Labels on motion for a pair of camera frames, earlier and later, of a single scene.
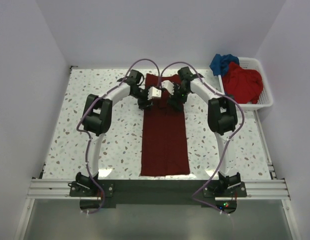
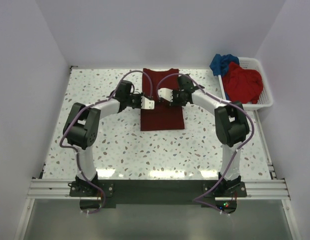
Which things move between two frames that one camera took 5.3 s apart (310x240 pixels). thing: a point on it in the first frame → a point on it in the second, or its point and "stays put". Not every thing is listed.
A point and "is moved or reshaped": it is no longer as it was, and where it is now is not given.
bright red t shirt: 244,85 stays put
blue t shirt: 220,63 stays put
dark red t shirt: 165,150 is moved or reshaped
